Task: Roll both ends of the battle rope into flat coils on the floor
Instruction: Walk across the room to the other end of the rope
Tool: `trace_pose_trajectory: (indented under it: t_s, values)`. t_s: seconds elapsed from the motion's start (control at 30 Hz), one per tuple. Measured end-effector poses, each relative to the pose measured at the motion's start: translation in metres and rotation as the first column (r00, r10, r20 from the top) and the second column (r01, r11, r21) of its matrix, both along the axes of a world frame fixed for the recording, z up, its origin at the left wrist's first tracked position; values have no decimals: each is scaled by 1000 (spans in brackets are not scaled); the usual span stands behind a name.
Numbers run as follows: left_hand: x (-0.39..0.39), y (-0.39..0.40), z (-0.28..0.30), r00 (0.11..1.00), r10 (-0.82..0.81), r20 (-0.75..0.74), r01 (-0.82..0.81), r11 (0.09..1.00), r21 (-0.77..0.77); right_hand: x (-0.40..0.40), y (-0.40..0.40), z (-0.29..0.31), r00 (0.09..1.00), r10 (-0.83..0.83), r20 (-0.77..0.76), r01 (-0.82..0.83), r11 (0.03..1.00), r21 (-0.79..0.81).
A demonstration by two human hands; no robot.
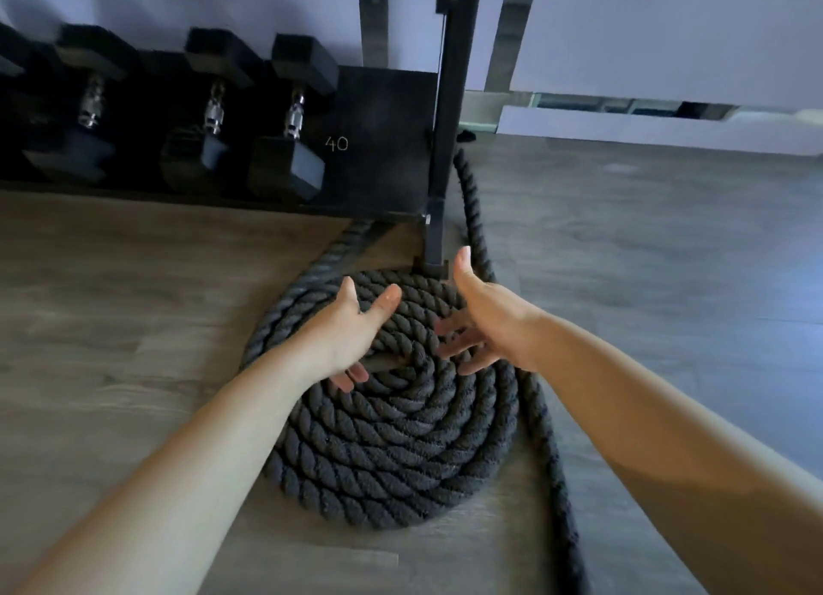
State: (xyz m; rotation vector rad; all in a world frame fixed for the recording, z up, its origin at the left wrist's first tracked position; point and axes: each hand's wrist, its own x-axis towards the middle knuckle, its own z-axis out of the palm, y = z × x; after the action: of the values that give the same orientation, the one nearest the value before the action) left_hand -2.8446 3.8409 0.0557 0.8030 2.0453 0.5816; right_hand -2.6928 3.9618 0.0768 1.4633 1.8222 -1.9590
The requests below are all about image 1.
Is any person's right hand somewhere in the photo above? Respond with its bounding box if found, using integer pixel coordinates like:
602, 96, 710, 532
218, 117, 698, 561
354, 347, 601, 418
434, 246, 549, 377

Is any person's left hand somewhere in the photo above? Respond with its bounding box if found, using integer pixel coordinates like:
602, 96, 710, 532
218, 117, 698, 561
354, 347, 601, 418
289, 276, 403, 394

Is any person's left forearm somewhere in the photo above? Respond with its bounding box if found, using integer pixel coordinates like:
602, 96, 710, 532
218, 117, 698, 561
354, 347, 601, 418
12, 337, 330, 595

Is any person's right forearm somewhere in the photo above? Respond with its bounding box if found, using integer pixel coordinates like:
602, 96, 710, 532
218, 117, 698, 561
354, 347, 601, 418
531, 310, 823, 595

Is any black dumbbell rack shelf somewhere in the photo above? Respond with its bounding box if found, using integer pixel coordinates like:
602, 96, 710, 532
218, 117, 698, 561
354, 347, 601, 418
0, 48, 445, 224

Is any black hex dumbbell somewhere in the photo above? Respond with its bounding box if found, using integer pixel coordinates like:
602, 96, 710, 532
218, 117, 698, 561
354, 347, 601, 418
0, 22, 32, 78
159, 27, 262, 196
247, 33, 340, 204
22, 24, 140, 185

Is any thick black battle rope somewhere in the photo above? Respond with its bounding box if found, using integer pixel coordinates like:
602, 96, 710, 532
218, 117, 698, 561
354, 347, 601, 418
239, 147, 591, 595

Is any black metal rack post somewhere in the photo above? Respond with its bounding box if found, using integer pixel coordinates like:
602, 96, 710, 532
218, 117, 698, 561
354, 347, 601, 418
421, 0, 484, 282

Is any mirrored wall strip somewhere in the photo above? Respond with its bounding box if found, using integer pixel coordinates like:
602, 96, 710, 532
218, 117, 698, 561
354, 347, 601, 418
459, 90, 742, 134

